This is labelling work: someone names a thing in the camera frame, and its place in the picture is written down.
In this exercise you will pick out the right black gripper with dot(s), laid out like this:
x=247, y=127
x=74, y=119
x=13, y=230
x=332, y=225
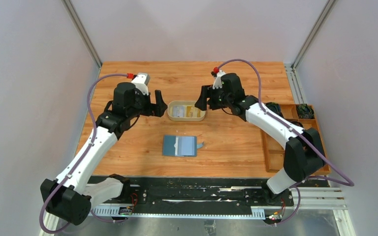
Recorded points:
x=206, y=92

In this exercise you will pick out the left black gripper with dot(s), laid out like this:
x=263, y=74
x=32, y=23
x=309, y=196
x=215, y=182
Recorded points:
x=156, y=109

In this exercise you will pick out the beige oval tray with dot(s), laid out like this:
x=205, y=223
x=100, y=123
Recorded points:
x=186, y=103

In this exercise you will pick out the blue card holder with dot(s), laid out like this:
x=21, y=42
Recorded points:
x=180, y=146

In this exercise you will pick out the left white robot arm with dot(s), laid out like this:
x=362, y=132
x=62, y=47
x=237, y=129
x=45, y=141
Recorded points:
x=88, y=163

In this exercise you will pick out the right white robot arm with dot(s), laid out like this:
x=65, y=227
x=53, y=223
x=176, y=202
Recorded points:
x=303, y=149

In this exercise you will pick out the card in tray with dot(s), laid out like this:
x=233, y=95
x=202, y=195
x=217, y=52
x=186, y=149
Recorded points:
x=179, y=111

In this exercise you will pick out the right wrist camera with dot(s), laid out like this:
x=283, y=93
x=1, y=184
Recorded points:
x=217, y=74

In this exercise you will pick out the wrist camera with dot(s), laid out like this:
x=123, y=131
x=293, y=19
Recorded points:
x=141, y=81
x=217, y=74

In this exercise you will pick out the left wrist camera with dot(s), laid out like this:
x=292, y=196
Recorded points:
x=141, y=81

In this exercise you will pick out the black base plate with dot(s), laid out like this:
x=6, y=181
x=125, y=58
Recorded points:
x=199, y=196

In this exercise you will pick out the right aluminium corner post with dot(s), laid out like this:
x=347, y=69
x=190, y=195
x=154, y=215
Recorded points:
x=313, y=32

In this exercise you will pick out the aluminium corner post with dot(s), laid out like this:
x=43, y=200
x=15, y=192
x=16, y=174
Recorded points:
x=313, y=32
x=70, y=8

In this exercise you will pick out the left aluminium corner post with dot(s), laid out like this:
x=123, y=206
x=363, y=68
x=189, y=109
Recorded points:
x=70, y=8

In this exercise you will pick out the aluminium rail frame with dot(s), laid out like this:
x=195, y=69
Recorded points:
x=313, y=194

